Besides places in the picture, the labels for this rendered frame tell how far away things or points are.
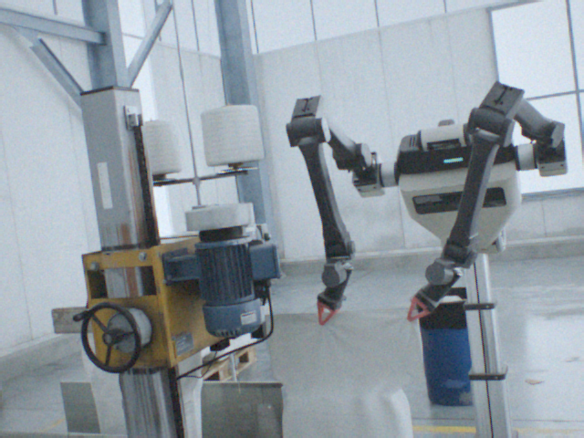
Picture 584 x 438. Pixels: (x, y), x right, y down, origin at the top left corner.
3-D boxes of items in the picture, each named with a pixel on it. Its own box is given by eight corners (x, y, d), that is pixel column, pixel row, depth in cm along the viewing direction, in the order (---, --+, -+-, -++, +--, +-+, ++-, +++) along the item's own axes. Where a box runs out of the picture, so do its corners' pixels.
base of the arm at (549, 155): (534, 131, 212) (537, 164, 207) (531, 118, 205) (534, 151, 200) (563, 127, 208) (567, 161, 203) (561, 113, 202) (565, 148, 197)
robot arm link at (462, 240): (518, 118, 164) (480, 104, 170) (507, 122, 161) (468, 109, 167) (479, 263, 186) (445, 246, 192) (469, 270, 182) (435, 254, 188)
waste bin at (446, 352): (504, 381, 436) (493, 284, 432) (495, 410, 389) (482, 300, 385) (430, 382, 455) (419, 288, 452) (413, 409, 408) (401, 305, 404)
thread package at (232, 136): (275, 162, 194) (266, 103, 193) (248, 163, 178) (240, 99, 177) (224, 170, 200) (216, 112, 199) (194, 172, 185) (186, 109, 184)
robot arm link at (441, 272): (479, 252, 184) (453, 238, 189) (464, 250, 175) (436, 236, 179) (462, 291, 186) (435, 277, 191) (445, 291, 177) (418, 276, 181)
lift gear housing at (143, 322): (154, 347, 172) (148, 305, 172) (141, 353, 167) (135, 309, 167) (121, 348, 177) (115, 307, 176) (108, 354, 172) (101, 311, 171)
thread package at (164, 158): (192, 172, 203) (185, 117, 202) (166, 174, 190) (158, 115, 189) (151, 178, 209) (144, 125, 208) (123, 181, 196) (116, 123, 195)
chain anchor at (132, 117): (147, 129, 177) (143, 105, 177) (135, 128, 172) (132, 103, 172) (138, 130, 178) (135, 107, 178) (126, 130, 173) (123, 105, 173)
